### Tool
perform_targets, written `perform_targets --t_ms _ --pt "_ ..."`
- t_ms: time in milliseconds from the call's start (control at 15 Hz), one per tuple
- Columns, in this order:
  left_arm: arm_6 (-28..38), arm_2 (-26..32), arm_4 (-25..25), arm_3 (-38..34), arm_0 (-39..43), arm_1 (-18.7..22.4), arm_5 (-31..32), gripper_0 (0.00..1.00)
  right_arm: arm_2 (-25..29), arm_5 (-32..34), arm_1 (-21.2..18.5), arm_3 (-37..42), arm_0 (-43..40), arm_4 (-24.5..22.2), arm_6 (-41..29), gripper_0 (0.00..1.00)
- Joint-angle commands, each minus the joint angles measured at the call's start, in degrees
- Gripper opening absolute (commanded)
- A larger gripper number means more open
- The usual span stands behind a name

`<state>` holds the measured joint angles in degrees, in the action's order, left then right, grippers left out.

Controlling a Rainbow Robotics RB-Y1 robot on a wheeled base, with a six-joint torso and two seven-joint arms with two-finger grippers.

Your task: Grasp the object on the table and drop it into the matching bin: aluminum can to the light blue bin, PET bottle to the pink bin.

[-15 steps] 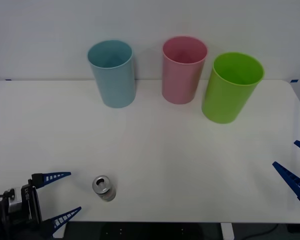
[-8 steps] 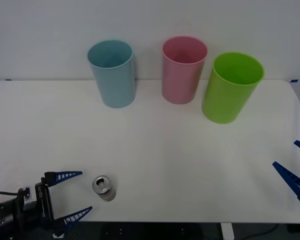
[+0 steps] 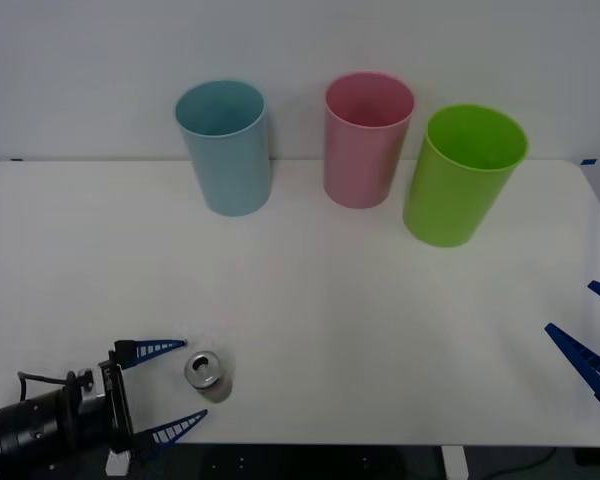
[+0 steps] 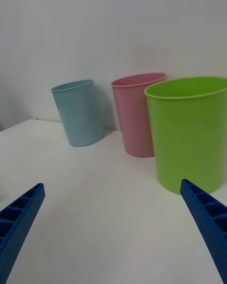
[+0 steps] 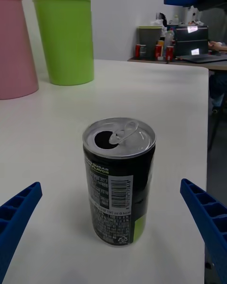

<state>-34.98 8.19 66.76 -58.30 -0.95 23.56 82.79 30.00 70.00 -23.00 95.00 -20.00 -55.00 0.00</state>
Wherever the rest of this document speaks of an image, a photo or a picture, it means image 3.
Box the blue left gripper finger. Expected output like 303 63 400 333
110 338 188 372
127 409 209 469

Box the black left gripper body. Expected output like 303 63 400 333
74 349 134 454

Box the silver drink can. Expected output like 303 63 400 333
183 349 235 404

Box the white table leg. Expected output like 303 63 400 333
440 445 469 480

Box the green plastic bin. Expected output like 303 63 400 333
402 103 530 249

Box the pale blue plastic bin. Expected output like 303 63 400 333
173 78 272 218

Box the pink plastic bin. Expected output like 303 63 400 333
322 71 416 210

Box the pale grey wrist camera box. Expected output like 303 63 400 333
104 448 131 477

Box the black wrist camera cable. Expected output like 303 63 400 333
17 370 81 401

